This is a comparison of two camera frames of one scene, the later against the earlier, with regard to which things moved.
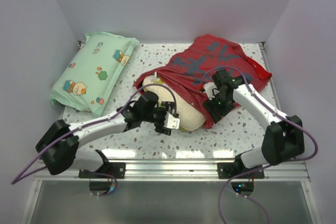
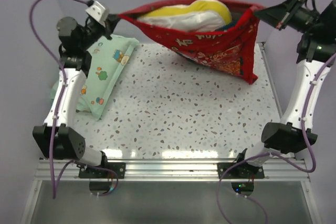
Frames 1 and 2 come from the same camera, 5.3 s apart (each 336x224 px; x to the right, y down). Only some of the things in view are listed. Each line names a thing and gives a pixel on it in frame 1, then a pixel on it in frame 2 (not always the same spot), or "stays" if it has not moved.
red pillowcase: x=196 y=67 to x=232 y=49
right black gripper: x=210 y=106 to x=275 y=16
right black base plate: x=229 y=170 stays
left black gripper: x=166 y=106 to x=111 y=23
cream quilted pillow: x=190 y=117 to x=203 y=15
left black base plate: x=117 y=169 stays
